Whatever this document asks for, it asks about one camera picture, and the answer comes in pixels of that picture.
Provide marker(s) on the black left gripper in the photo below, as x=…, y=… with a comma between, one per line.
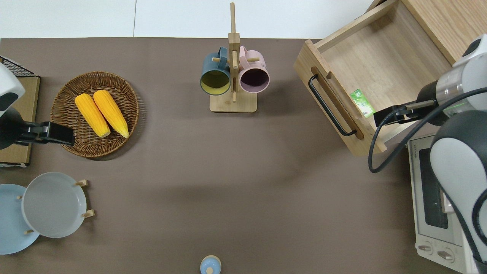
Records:
x=34, y=135

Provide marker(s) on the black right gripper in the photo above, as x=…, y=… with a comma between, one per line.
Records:
x=409, y=112

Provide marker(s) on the light wooden drawer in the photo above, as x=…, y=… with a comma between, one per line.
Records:
x=365, y=57

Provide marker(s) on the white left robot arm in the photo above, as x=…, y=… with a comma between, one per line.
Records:
x=9, y=87

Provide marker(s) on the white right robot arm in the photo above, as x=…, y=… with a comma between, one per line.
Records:
x=456, y=160

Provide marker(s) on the green tea box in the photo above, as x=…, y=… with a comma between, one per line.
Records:
x=361, y=102

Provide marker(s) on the yellow corn cob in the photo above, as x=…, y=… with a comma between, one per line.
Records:
x=110, y=112
x=91, y=114

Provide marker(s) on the brown wicker basket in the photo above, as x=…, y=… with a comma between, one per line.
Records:
x=68, y=95

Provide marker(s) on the wooden plate rack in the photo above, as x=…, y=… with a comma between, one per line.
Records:
x=84, y=183

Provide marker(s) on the grey plate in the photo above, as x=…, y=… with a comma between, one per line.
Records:
x=53, y=205

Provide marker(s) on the light blue plate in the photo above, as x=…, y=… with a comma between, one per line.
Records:
x=11, y=220

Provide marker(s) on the wooden cabinet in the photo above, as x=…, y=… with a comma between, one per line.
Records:
x=449, y=23

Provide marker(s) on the white toaster oven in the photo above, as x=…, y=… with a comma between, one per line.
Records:
x=420, y=228

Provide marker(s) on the pink mug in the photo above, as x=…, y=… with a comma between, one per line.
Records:
x=254, y=72

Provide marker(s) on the wooden mug tree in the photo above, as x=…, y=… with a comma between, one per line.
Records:
x=233, y=102

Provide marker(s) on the dark blue mug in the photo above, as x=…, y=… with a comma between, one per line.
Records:
x=215, y=72

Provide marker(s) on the blue round bell button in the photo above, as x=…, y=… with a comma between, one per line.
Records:
x=210, y=264

